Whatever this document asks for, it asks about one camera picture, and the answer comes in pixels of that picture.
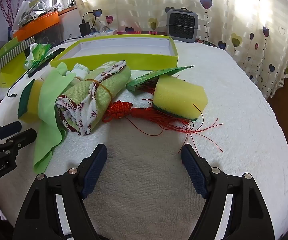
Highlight plaid cloth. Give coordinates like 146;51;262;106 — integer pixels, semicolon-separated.
116;30;168;35

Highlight small lime green box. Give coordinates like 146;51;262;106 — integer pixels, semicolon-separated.
0;52;27;88

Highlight black cable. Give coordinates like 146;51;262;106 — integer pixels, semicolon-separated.
7;74;31;98

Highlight pink flower branches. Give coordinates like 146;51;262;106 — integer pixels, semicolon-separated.
0;0;32;28

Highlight yellow sponge green scrub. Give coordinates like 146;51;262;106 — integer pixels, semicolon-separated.
18;79;46;123
152;76;208;121

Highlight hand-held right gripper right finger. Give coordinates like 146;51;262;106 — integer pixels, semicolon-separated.
181;144;275;240

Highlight small grey heater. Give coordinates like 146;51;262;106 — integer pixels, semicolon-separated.
166;8;199;43

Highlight pile of white packaging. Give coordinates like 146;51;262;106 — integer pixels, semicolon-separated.
14;0;62;27

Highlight black phone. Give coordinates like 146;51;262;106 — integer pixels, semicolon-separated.
27;47;66;78

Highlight white socks bundle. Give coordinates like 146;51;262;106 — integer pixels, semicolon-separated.
69;63;94;82

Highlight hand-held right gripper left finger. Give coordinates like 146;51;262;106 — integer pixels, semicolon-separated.
14;144;108;240

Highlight green printed packet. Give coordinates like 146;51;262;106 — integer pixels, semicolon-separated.
126;65;195;93

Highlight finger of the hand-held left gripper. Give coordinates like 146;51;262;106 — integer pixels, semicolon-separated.
0;121;23;140
0;128;38;159

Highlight red knot tassel ornament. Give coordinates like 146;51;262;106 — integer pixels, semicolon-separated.
101;74;224;153

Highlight green patterned cloth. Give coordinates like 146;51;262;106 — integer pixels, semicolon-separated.
55;59;132;137

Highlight striped green lidded box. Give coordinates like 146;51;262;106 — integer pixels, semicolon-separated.
0;36;36;74

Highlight white power strip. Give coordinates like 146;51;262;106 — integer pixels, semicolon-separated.
90;29;117;37

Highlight black power adapter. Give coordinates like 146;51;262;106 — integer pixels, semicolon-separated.
79;21;91;36

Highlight lime green shallow box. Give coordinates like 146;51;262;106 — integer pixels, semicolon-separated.
49;35;179;71

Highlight orange bin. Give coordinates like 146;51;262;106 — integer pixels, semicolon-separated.
12;11;60;42

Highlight light green cloth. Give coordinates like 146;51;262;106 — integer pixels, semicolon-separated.
33;62;77;173

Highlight green white tissue pack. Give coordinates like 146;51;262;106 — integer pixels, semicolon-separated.
23;43;53;69

